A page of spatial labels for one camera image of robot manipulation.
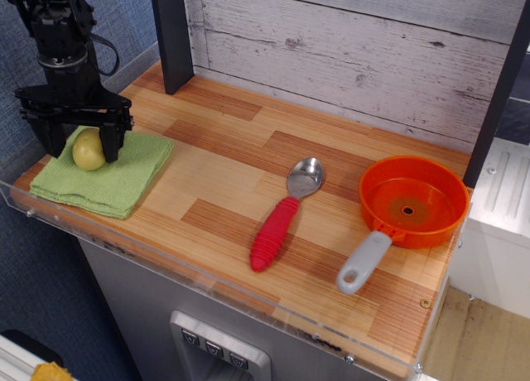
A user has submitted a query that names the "clear acrylic table guard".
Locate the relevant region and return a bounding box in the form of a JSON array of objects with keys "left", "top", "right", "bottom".
[{"left": 0, "top": 41, "right": 473, "bottom": 381}]

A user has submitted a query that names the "yellow potato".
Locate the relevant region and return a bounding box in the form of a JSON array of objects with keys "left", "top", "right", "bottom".
[{"left": 72, "top": 128, "right": 106, "bottom": 171}]

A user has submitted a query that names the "silver dispenser button panel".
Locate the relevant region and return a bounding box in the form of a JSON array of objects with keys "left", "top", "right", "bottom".
[{"left": 170, "top": 311, "right": 272, "bottom": 380}]

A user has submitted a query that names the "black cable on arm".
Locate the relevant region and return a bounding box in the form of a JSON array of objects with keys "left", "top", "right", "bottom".
[{"left": 89, "top": 32, "right": 120, "bottom": 78}]

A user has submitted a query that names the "green folded towel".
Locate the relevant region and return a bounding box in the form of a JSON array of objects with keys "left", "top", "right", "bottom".
[{"left": 30, "top": 127, "right": 173, "bottom": 219}]

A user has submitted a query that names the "grey toy fridge front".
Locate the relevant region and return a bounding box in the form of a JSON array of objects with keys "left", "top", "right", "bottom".
[{"left": 80, "top": 240, "right": 378, "bottom": 380}]

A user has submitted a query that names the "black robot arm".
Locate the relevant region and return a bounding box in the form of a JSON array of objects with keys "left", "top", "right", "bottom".
[{"left": 7, "top": 0, "right": 133, "bottom": 163}]

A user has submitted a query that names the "dark right post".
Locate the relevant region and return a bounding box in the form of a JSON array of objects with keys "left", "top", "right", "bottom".
[{"left": 463, "top": 0, "right": 529, "bottom": 189}]

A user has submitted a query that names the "white side counter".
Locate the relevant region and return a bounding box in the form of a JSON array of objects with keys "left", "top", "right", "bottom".
[{"left": 450, "top": 137, "right": 529, "bottom": 318}]

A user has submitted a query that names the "yellow object at corner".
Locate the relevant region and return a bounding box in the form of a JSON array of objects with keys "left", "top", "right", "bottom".
[{"left": 30, "top": 362, "right": 74, "bottom": 381}]

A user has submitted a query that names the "orange pot with grey handle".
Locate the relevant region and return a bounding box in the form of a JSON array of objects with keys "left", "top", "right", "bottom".
[{"left": 336, "top": 156, "right": 470, "bottom": 295}]

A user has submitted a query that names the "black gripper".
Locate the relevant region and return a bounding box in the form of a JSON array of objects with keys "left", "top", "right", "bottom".
[{"left": 14, "top": 62, "right": 133, "bottom": 163}]

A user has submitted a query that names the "spoon with red handle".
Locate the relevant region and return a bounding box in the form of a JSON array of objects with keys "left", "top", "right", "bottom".
[{"left": 249, "top": 157, "right": 324, "bottom": 272}]

